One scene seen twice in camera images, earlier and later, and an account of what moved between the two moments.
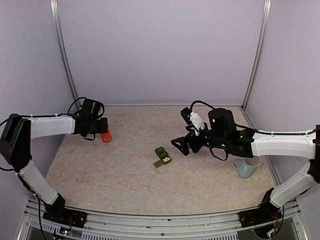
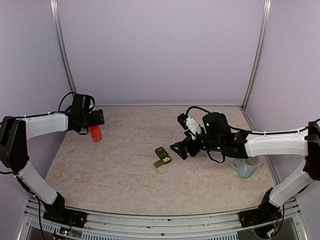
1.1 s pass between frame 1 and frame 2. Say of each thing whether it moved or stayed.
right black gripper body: stayed
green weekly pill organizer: stayed
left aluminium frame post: stayed
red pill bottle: moved
